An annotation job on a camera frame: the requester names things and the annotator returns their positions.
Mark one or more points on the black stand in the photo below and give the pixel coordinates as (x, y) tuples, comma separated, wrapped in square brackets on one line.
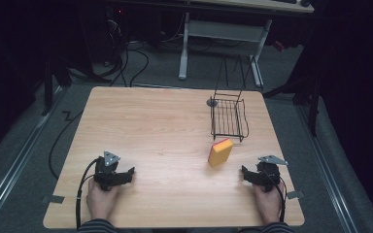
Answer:
[(53, 81), (307, 93)]

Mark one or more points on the black computer tower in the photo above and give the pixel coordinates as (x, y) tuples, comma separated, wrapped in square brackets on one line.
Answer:
[(114, 32)]

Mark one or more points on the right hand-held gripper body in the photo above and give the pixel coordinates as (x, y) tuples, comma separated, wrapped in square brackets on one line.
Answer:
[(268, 171)]

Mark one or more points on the yellow sponge with red side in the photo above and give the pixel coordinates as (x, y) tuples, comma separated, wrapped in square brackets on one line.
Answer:
[(220, 153)]

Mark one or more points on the grey round disc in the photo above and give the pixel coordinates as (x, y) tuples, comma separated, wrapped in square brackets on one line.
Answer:
[(211, 103)]

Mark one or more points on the metal floor rail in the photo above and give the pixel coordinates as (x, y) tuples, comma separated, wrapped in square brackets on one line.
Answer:
[(327, 171), (9, 174)]

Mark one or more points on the white desk with metal legs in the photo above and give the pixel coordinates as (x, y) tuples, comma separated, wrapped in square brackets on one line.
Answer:
[(223, 30)]

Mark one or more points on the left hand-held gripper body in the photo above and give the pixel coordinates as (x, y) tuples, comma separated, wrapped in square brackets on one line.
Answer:
[(106, 168)]

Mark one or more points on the person's left hand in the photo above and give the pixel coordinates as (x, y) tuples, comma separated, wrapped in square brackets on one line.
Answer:
[(101, 200)]

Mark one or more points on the grey tape piece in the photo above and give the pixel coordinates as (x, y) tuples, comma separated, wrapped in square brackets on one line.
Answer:
[(53, 199), (295, 194)]

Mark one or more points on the person's right hand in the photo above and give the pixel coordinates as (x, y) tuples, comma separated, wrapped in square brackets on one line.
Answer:
[(268, 204)]

